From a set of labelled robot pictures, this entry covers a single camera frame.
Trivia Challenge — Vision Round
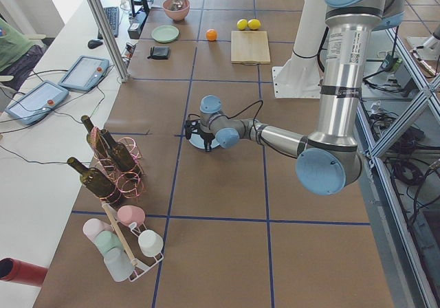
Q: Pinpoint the metal scoop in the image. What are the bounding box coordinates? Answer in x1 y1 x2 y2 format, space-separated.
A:
168 0 184 11

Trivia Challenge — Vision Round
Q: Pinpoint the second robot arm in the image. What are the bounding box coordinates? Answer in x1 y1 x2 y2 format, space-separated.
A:
423 25 440 52

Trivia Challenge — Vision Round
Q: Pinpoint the orange fruit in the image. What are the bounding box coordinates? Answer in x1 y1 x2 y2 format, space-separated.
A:
206 29 217 42

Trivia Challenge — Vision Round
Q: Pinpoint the blue teach pendant far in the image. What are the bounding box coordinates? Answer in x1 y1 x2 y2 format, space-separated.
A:
58 55 109 91

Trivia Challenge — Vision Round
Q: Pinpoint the light green plate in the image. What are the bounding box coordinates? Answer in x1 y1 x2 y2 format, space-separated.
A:
151 25 179 43

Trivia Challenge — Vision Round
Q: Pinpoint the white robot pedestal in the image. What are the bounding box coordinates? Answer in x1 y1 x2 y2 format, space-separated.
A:
272 0 327 98

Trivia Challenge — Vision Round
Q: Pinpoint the black computer mouse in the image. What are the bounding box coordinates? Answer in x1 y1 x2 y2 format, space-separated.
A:
87 39 103 50

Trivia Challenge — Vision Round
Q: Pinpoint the pale pink cup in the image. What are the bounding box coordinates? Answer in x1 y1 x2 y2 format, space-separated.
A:
82 218 113 242

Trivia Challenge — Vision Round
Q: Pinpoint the white cup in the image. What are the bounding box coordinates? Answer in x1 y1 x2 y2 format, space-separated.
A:
138 230 164 257

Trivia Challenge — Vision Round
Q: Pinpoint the mint green cup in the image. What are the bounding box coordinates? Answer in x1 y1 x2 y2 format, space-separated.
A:
93 230 122 256

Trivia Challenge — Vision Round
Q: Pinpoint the pink bowl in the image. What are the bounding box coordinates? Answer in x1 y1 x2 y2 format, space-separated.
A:
162 0 190 21

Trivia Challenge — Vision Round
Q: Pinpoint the yellow lemon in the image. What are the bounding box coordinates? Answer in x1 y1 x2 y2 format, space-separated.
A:
236 19 248 31
247 19 261 30

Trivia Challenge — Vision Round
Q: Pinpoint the red cylinder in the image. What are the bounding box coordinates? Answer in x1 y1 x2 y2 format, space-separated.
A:
1 258 48 287

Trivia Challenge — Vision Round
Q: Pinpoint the aluminium frame post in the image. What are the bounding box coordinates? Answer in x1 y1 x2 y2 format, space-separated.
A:
87 0 129 83

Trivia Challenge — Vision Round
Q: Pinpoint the dark wine bottle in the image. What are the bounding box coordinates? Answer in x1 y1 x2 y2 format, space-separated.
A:
67 157 124 207
80 115 108 160
100 129 137 172

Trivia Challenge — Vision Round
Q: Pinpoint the blue teach pendant near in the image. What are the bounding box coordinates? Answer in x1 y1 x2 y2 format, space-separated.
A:
5 80 69 125

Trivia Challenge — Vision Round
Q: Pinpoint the grey blue cup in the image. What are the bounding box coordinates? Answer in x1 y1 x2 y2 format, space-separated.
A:
104 247 135 282

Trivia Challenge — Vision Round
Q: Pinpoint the light blue plate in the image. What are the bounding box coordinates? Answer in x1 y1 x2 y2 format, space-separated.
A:
189 133 220 150

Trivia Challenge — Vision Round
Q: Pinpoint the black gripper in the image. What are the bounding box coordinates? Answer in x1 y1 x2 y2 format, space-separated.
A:
184 120 215 152

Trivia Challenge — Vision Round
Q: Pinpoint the white wire cup rack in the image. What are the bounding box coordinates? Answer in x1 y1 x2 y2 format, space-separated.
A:
102 203 164 282

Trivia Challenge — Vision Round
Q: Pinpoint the black keyboard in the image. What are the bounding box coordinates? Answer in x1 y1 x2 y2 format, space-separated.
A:
103 6 120 37

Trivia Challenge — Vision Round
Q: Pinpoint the bamboo cutting board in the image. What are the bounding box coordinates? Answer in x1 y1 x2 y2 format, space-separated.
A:
231 30 271 65

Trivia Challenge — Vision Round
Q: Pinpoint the folded dark grey cloth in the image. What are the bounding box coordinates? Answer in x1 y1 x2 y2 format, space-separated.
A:
147 46 171 60

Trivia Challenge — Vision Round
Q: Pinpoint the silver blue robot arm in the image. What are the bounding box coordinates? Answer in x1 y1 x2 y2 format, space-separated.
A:
185 0 405 195

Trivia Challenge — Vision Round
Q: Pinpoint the blue teach pendant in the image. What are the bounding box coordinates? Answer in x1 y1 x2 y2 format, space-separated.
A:
5 80 69 125
58 55 109 91

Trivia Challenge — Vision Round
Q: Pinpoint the copper wire bottle rack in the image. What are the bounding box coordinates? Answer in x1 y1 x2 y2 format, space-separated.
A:
87 126 145 202

